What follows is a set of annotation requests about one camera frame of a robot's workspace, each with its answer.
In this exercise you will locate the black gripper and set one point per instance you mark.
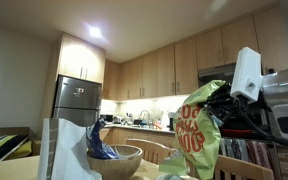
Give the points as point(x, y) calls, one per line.
point(232, 106)

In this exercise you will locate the green popcorn bag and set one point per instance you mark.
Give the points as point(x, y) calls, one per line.
point(194, 133)

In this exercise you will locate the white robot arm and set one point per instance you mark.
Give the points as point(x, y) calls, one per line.
point(284, 90)

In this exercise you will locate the green striped cloth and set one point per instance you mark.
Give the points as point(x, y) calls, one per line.
point(169, 177)

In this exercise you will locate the blue snack bag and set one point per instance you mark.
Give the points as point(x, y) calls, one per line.
point(99, 143)

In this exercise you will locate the white paper bag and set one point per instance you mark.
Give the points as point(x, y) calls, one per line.
point(65, 150)

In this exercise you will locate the black kitchen stove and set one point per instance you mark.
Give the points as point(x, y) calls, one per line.
point(240, 133)

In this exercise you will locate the grey striped dish towel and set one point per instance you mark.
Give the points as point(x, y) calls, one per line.
point(232, 148)

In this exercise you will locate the black coffee maker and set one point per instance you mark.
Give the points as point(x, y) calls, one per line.
point(171, 121)

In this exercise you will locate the wooden upper cabinet row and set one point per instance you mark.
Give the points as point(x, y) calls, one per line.
point(164, 73)

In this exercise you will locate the red striped dish towel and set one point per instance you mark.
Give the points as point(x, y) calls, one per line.
point(260, 153)

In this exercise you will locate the curved wooden chair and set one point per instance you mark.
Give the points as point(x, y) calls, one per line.
point(150, 148)
point(244, 168)

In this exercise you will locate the black countertop appliance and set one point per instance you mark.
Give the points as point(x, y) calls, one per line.
point(107, 118)

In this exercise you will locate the wooden bowl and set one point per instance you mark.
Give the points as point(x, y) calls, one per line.
point(117, 166)

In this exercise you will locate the ceiling light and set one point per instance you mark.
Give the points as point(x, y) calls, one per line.
point(95, 32)

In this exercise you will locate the stainless steel refrigerator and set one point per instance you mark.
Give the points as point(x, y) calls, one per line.
point(74, 96)

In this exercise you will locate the yellow pillow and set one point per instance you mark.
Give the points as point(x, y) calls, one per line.
point(22, 151)

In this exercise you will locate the striped pillow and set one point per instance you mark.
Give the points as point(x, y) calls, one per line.
point(0, 146)

